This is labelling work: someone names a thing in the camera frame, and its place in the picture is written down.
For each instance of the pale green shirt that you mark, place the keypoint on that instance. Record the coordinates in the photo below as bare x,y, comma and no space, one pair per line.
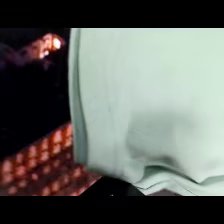
150,93

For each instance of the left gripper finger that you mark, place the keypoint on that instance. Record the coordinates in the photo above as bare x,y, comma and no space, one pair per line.
111,187

